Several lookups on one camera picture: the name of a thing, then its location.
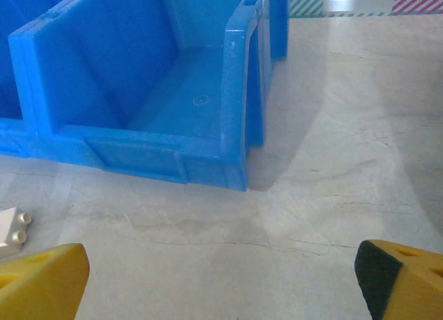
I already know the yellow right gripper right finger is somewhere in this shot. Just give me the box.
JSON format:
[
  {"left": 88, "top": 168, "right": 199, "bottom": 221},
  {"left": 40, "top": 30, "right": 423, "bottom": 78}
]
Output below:
[{"left": 354, "top": 239, "right": 443, "bottom": 320}]

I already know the blue plastic bin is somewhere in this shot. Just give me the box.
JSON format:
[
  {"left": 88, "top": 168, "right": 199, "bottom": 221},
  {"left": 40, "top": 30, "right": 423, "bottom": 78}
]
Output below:
[
  {"left": 0, "top": 0, "right": 87, "bottom": 160},
  {"left": 8, "top": 0, "right": 290, "bottom": 193}
]

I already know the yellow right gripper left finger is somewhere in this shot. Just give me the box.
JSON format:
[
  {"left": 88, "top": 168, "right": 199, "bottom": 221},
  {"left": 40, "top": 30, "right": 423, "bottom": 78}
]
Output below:
[{"left": 0, "top": 242, "right": 91, "bottom": 320}]

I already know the white lego brick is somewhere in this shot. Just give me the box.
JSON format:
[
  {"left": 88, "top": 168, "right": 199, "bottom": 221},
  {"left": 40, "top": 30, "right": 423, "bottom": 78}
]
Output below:
[{"left": 0, "top": 206, "right": 33, "bottom": 260}]

